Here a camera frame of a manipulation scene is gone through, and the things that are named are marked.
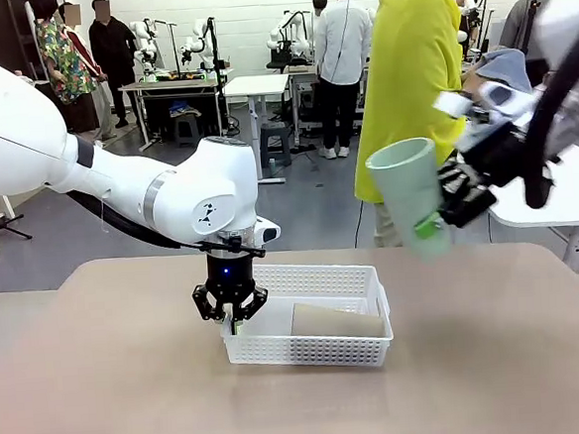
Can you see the man in light blue shirt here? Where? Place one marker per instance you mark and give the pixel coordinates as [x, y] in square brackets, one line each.
[342, 44]

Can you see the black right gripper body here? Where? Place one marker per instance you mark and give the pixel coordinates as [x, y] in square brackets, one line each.
[504, 155]

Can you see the person in black clothes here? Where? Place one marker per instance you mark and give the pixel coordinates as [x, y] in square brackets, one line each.
[114, 50]

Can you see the person's left hand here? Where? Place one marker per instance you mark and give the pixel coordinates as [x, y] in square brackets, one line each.
[473, 83]

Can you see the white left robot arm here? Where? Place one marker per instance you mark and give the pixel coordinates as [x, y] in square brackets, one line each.
[25, 131]

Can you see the grey plastic stool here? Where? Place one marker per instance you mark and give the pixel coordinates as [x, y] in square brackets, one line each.
[187, 127]
[274, 143]

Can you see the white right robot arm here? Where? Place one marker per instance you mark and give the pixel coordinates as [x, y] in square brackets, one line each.
[569, 18]

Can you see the person in yellow cape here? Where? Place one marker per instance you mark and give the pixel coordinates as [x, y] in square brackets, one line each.
[408, 69]

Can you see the white perforated plastic basket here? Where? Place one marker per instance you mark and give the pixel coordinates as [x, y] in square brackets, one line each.
[304, 350]

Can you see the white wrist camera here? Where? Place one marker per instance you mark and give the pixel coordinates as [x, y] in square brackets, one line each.
[268, 233]
[502, 95]

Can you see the person in light grey trousers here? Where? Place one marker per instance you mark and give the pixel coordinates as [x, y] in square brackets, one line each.
[81, 48]

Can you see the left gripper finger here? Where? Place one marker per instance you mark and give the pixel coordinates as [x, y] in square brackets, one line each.
[253, 301]
[208, 304]

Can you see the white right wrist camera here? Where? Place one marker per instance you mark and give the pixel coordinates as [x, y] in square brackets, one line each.
[502, 95]

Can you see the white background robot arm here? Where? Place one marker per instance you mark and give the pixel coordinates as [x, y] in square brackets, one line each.
[142, 43]
[198, 42]
[276, 29]

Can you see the black haired background person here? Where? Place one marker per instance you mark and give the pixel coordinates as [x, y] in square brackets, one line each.
[319, 6]

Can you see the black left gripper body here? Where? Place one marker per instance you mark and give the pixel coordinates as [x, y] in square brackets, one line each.
[230, 273]

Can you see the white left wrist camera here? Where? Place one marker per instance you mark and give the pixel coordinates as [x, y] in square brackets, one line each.
[268, 233]

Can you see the person in grey top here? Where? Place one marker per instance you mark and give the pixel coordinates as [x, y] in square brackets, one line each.
[519, 17]

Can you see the background robot workbench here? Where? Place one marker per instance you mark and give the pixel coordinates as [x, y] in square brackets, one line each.
[176, 83]

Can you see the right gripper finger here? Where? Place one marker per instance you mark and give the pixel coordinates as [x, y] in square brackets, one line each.
[468, 207]
[458, 178]

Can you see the blue grey towel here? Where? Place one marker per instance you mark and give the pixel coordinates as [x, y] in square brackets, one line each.
[507, 65]

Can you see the tall brown cup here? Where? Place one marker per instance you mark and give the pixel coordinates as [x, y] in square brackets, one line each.
[336, 320]

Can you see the white standing desk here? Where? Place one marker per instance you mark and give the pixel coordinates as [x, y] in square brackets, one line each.
[255, 85]

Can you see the black camera tripod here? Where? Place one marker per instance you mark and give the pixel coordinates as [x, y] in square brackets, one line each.
[2, 224]

